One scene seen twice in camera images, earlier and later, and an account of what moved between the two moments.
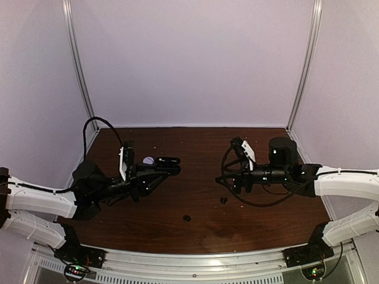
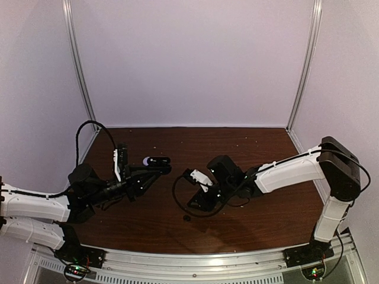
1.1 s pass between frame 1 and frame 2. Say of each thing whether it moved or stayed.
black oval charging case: moved
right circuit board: stayed
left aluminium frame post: stayed
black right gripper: moved
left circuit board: stayed
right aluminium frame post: stayed
